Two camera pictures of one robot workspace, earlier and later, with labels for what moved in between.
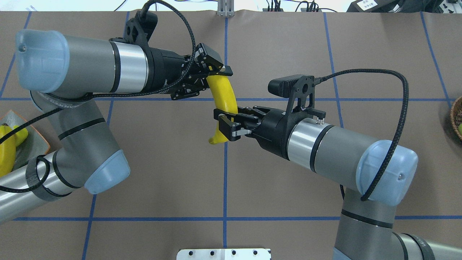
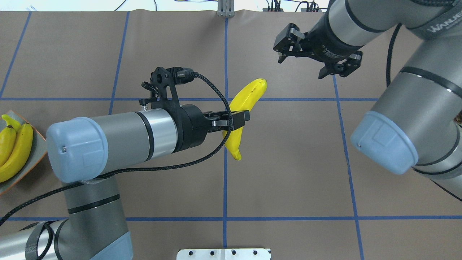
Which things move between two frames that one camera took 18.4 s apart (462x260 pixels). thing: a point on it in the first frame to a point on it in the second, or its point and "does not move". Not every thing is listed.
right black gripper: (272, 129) to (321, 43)
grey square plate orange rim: (35, 145) does not move
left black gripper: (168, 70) to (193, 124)
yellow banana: (225, 100) to (21, 151)
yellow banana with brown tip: (8, 151) does not move
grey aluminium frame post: (226, 8) does not move
